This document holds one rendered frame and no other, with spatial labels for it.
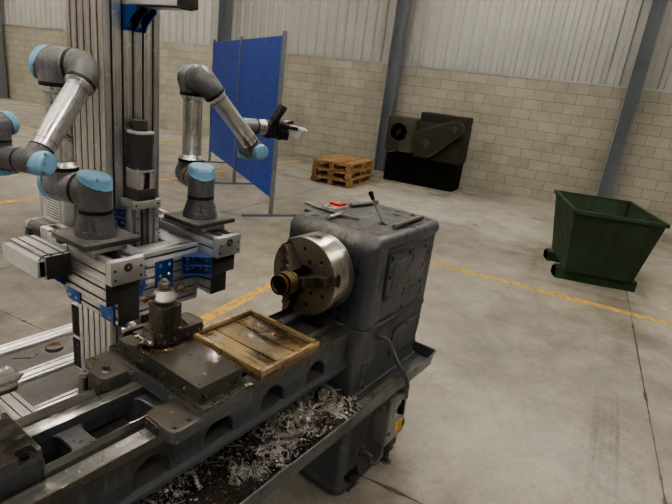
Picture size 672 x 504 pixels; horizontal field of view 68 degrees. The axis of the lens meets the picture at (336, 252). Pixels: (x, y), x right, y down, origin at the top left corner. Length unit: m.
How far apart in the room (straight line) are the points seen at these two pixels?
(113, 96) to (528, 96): 10.13
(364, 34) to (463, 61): 2.45
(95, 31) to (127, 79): 0.19
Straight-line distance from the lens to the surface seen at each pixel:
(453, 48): 12.03
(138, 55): 2.25
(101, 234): 2.01
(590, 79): 11.59
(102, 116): 2.19
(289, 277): 1.84
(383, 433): 2.56
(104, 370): 1.68
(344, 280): 1.90
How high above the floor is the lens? 1.79
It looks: 18 degrees down
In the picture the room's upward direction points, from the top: 7 degrees clockwise
